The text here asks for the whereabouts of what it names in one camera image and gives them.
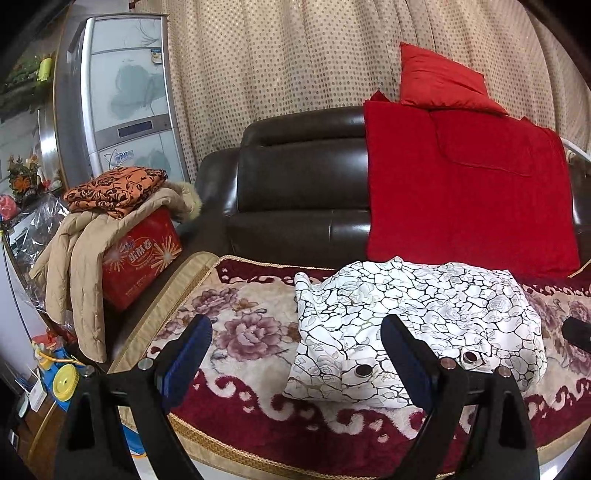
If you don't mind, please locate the standing silver air conditioner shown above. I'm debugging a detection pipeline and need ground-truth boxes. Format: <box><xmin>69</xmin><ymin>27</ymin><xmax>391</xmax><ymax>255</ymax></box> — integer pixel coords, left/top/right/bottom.
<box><xmin>37</xmin><ymin>14</ymin><xmax>192</xmax><ymax>185</ymax></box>

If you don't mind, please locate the green ornament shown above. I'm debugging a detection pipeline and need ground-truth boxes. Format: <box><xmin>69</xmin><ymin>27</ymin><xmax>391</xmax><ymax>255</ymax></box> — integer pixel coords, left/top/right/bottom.
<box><xmin>4</xmin><ymin>58</ymin><xmax>42</xmax><ymax>93</ymax></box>

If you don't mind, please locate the red pillow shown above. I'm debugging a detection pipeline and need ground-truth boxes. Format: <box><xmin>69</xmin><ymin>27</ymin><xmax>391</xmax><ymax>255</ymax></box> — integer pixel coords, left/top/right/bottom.
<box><xmin>399</xmin><ymin>41</ymin><xmax>509</xmax><ymax>116</ymax></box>

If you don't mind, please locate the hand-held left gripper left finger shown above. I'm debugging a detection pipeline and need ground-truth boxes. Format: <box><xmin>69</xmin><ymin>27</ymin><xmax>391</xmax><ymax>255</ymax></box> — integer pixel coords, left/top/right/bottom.
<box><xmin>54</xmin><ymin>314</ymin><xmax>214</xmax><ymax>480</ymax></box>

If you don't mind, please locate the folded orange floral cloth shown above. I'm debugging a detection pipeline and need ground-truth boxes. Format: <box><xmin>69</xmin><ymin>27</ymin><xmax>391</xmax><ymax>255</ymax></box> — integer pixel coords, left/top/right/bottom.
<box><xmin>63</xmin><ymin>167</ymin><xmax>168</xmax><ymax>219</ymax></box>

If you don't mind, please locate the pale metal frame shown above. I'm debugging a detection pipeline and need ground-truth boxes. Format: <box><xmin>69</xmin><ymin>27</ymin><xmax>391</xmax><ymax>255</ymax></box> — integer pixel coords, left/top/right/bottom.
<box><xmin>560</xmin><ymin>135</ymin><xmax>591</xmax><ymax>163</ymax></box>

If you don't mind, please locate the wooden display cabinet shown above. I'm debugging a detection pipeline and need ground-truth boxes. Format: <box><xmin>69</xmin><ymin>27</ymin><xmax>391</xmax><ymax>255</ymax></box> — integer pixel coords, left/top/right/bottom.
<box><xmin>0</xmin><ymin>41</ymin><xmax>63</xmax><ymax>204</ymax></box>

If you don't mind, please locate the red throw blanket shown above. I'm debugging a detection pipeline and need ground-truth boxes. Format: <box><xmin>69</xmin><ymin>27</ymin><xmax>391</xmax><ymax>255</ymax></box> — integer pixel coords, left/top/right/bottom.
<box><xmin>363</xmin><ymin>90</ymin><xmax>581</xmax><ymax>280</ymax></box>

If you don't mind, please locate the beige dotted curtain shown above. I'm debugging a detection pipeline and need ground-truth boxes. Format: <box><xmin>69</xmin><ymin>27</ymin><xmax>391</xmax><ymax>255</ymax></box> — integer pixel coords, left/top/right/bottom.
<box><xmin>164</xmin><ymin>0</ymin><xmax>591</xmax><ymax>185</ymax></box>

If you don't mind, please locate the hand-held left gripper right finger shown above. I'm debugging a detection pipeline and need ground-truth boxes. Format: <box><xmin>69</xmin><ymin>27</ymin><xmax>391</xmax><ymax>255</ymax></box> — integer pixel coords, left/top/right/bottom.
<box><xmin>380</xmin><ymin>314</ymin><xmax>541</xmax><ymax>480</ymax></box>

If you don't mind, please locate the red floral sofa blanket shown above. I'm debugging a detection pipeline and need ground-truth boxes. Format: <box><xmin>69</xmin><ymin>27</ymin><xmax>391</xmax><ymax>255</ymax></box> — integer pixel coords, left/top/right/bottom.
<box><xmin>108</xmin><ymin>253</ymin><xmax>591</xmax><ymax>480</ymax></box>

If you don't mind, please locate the artificial flower arrangement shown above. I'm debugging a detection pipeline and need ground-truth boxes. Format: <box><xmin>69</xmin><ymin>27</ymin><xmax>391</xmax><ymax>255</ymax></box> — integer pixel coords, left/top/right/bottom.
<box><xmin>7</xmin><ymin>154</ymin><xmax>44</xmax><ymax>204</ymax></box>

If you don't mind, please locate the white black-patterned coat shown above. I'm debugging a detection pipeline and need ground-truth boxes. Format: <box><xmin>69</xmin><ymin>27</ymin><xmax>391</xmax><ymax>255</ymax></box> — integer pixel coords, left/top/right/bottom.
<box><xmin>283</xmin><ymin>257</ymin><xmax>548</xmax><ymax>409</ymax></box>

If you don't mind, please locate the dark brown leather sofa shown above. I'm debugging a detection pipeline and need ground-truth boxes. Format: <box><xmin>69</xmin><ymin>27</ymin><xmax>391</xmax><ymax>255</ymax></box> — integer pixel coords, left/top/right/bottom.
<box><xmin>108</xmin><ymin>105</ymin><xmax>591</xmax><ymax>370</ymax></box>

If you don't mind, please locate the red printed box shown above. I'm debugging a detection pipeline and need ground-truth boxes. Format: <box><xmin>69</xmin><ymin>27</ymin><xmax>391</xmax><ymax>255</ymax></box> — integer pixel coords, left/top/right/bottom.
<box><xmin>102</xmin><ymin>209</ymin><xmax>182</xmax><ymax>312</ymax></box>

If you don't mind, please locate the clear plastic wrap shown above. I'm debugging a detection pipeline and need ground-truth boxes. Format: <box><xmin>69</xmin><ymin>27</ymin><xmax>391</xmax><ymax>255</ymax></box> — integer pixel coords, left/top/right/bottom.
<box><xmin>7</xmin><ymin>191</ymin><xmax>70</xmax><ymax>333</ymax></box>

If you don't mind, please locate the wooden side table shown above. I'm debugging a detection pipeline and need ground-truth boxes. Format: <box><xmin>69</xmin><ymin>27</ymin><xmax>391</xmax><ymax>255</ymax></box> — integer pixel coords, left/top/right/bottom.
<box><xmin>7</xmin><ymin>392</ymin><xmax>70</xmax><ymax>462</ymax></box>

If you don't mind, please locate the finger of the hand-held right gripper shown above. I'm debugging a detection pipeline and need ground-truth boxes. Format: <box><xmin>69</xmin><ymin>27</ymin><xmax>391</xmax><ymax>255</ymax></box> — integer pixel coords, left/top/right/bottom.
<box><xmin>562</xmin><ymin>316</ymin><xmax>591</xmax><ymax>354</ymax></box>

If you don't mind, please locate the beige quilted jacket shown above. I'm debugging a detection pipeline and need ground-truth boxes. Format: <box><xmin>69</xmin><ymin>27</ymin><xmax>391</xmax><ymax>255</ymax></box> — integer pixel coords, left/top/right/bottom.
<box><xmin>28</xmin><ymin>181</ymin><xmax>204</xmax><ymax>363</ymax></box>

